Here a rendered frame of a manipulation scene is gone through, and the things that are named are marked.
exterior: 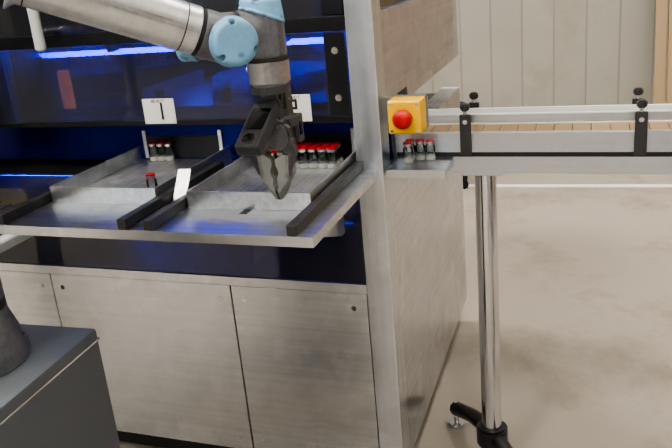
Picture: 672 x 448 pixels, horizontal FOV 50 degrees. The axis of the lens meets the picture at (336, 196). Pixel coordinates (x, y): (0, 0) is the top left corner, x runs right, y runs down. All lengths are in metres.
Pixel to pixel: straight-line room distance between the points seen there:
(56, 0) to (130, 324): 1.15
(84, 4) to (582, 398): 1.84
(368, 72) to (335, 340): 0.66
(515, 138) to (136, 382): 1.22
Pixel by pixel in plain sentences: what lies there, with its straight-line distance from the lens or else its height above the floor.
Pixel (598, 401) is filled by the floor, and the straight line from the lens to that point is 2.39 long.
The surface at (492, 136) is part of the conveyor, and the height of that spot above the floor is 0.93.
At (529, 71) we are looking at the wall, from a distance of 5.03.
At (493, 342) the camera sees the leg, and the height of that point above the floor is 0.40.
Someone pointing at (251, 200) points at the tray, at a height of 0.90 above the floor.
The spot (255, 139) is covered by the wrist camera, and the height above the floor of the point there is 1.04.
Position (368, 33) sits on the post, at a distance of 1.52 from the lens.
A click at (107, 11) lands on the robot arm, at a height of 1.28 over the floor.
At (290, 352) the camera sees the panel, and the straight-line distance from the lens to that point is 1.85.
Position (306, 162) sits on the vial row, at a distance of 1.62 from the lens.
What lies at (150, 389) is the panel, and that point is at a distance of 2.13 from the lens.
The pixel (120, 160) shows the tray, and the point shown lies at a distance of 1.85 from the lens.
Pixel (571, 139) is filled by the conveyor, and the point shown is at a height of 0.92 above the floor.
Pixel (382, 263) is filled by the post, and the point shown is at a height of 0.66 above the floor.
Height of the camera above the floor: 1.31
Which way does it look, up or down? 18 degrees down
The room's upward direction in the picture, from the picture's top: 5 degrees counter-clockwise
